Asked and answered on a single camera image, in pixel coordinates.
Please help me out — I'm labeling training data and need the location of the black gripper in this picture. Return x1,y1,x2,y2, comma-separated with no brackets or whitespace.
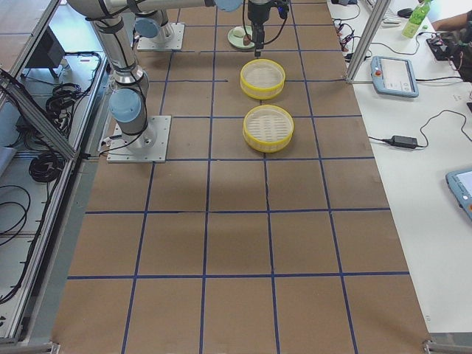
248,0,289,57

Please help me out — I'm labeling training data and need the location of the brown steamed bun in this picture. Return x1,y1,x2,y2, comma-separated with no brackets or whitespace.
242,35,253,47

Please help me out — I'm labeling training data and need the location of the white steamed bun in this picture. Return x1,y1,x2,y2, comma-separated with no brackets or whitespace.
232,27,246,38

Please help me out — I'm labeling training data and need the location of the yellow steamer basket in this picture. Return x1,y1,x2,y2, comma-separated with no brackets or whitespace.
240,59,286,100
243,105,294,153

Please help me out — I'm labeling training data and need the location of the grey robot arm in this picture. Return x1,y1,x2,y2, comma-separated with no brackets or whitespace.
133,0,289,58
69,1,215,155

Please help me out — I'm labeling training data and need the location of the light green plate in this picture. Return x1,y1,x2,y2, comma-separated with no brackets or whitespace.
227,26,254,50

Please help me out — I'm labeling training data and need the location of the blue teach pendant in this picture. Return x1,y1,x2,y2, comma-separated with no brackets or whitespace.
445,168,472,219
370,56,419,98

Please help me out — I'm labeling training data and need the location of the green drink bottle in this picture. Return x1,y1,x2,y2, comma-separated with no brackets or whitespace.
401,0,431,38

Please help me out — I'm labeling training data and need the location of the black power adapter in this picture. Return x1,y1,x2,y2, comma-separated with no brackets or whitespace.
381,135,419,149

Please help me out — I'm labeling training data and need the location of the brown grid table mat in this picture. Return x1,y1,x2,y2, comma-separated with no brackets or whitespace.
52,1,428,353

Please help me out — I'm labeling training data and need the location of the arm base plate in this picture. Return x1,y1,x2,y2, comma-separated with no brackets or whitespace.
106,116,172,163
135,23,185,52

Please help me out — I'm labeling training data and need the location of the aluminium frame post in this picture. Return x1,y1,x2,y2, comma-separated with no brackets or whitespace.
345,0,391,83

